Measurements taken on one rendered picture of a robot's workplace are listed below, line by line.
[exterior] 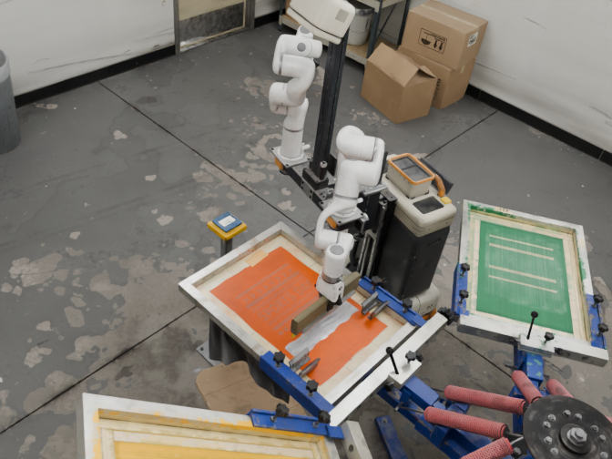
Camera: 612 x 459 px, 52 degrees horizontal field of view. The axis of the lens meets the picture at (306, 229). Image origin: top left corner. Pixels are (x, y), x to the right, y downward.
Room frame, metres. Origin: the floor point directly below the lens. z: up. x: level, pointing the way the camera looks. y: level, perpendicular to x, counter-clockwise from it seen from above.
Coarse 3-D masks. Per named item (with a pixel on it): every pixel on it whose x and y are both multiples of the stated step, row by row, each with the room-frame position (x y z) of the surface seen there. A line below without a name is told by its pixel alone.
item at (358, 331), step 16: (272, 256) 1.92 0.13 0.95; (288, 256) 1.93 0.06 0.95; (256, 272) 1.81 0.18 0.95; (304, 272) 1.85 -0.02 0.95; (352, 304) 1.71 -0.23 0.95; (352, 320) 1.62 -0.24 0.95; (368, 320) 1.64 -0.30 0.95; (336, 336) 1.53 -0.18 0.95; (352, 336) 1.54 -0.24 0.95; (368, 336) 1.55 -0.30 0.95
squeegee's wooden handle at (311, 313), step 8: (352, 272) 1.70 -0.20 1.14; (344, 280) 1.65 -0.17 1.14; (352, 280) 1.66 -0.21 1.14; (344, 288) 1.62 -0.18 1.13; (352, 288) 1.67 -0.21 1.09; (312, 304) 1.51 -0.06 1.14; (320, 304) 1.52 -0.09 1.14; (304, 312) 1.47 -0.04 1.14; (312, 312) 1.48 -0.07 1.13; (320, 312) 1.52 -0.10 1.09; (296, 320) 1.43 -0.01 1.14; (304, 320) 1.45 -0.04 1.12; (312, 320) 1.49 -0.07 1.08; (296, 328) 1.42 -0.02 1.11
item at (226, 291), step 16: (240, 272) 1.79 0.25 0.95; (224, 288) 1.70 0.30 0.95; (240, 288) 1.71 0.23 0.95; (240, 304) 1.62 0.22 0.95; (256, 320) 1.56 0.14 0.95; (272, 336) 1.49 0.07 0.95; (288, 336) 1.50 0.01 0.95; (288, 352) 1.42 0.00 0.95; (320, 352) 1.44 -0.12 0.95; (336, 352) 1.45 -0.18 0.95; (352, 352) 1.46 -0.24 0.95; (320, 368) 1.37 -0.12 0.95; (336, 368) 1.38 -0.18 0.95; (320, 384) 1.30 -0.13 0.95
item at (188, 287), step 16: (256, 240) 1.96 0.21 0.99; (304, 240) 2.01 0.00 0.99; (224, 256) 1.84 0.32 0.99; (240, 256) 1.87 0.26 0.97; (320, 256) 1.92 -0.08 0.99; (208, 272) 1.74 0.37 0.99; (192, 288) 1.64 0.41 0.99; (208, 304) 1.57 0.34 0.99; (224, 320) 1.50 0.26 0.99; (400, 320) 1.65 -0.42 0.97; (240, 336) 1.44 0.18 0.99; (400, 336) 1.55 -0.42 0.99; (256, 352) 1.38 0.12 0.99; (384, 352) 1.46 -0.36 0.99; (368, 368) 1.38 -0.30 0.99; (352, 384) 1.30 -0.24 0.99; (336, 400) 1.23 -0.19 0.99
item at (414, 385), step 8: (408, 384) 1.29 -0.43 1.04; (416, 384) 1.30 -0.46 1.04; (424, 384) 1.30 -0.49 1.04; (416, 392) 1.27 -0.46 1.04; (424, 392) 1.27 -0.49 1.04; (432, 392) 1.28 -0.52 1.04; (416, 400) 1.25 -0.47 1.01; (424, 400) 1.24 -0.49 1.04; (432, 400) 1.24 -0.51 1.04; (424, 408) 1.23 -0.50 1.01
